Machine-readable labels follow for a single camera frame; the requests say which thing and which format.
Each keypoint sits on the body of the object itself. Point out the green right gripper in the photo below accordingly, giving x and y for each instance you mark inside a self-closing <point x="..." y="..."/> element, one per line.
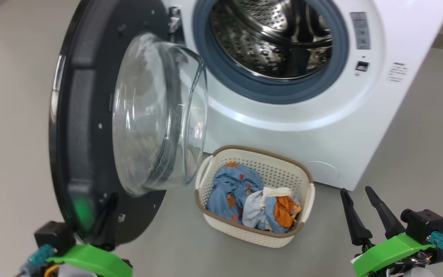
<point x="390" y="252"/>

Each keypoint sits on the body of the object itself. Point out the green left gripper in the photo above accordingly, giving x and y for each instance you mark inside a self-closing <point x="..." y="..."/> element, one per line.
<point x="98" y="259"/>

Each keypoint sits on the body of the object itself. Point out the blue garment with cream lining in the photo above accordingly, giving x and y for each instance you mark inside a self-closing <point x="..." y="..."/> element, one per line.
<point x="267" y="215"/>

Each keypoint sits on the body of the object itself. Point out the black round glass washer door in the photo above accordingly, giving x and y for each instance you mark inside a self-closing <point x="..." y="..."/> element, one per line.
<point x="87" y="115"/>

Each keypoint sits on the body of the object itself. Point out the blue garment with orange bears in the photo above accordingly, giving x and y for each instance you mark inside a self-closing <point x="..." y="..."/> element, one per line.
<point x="229" y="192"/>

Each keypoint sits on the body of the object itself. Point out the white front-load washing machine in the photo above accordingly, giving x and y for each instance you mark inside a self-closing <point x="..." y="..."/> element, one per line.
<point x="321" y="127"/>

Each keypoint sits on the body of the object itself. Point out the perforated steel washer drum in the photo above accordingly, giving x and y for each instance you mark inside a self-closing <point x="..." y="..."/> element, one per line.
<point x="275" y="38"/>

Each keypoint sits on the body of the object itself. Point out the metal door hinge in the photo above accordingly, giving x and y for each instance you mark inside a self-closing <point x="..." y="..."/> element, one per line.
<point x="174" y="21"/>

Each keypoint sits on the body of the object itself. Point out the cream perforated laundry basket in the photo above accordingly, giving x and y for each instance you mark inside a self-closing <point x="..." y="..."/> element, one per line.
<point x="244" y="232"/>

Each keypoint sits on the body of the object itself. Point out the white text sticker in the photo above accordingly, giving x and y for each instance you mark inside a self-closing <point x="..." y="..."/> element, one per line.
<point x="397" y="72"/>

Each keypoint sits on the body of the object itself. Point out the grey warning label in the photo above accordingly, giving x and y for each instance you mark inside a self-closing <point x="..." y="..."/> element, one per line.
<point x="360" y="30"/>

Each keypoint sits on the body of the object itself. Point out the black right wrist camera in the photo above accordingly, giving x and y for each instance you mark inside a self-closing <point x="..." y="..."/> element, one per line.
<point x="425" y="225"/>

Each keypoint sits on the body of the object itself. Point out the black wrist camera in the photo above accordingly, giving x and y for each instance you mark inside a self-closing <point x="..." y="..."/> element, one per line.
<point x="425" y="225"/>
<point x="54" y="234"/>

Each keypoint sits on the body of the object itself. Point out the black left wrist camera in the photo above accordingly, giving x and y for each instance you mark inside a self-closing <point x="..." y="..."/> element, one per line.
<point x="54" y="234"/>

